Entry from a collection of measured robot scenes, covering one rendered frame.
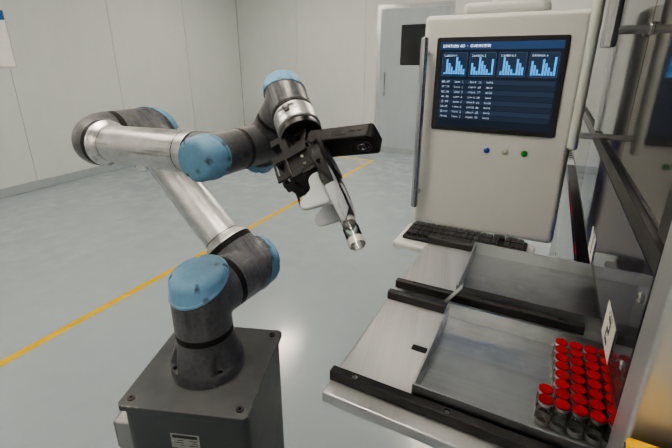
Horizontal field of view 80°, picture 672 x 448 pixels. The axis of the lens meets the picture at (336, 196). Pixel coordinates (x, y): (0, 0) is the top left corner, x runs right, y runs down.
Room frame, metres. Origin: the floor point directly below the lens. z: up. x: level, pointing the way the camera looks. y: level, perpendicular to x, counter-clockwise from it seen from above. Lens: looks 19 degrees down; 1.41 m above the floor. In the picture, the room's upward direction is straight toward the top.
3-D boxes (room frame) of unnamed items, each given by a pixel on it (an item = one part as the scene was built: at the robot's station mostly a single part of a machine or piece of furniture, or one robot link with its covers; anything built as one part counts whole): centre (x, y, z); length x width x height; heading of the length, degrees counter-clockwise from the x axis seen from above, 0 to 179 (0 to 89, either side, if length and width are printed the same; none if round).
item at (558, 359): (0.54, -0.37, 0.91); 0.18 x 0.02 x 0.05; 153
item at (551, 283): (0.86, -0.49, 0.90); 0.34 x 0.26 x 0.04; 63
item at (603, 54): (1.46, -0.92, 1.51); 0.49 x 0.01 x 0.59; 153
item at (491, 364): (0.56, -0.33, 0.90); 0.34 x 0.26 x 0.04; 63
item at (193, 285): (0.71, 0.27, 0.96); 0.13 x 0.12 x 0.14; 150
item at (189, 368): (0.71, 0.27, 0.84); 0.15 x 0.15 x 0.10
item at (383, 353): (0.74, -0.35, 0.87); 0.70 x 0.48 x 0.02; 153
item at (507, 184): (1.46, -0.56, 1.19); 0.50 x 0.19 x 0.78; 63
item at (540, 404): (0.48, -0.31, 0.91); 0.02 x 0.02 x 0.05
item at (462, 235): (1.29, -0.45, 0.82); 0.40 x 0.14 x 0.02; 62
